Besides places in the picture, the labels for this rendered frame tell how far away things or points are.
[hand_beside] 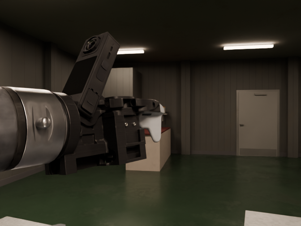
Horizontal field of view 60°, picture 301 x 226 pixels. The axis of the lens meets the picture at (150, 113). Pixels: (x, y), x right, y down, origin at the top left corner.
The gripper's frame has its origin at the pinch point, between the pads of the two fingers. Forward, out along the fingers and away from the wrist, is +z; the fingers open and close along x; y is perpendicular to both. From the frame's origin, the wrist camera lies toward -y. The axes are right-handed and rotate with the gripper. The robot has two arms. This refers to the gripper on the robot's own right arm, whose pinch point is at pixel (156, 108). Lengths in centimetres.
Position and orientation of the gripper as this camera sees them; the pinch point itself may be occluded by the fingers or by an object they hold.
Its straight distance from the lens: 43.3
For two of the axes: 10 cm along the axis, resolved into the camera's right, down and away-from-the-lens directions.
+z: 5.9, 0.0, 8.1
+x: 8.0, -1.3, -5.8
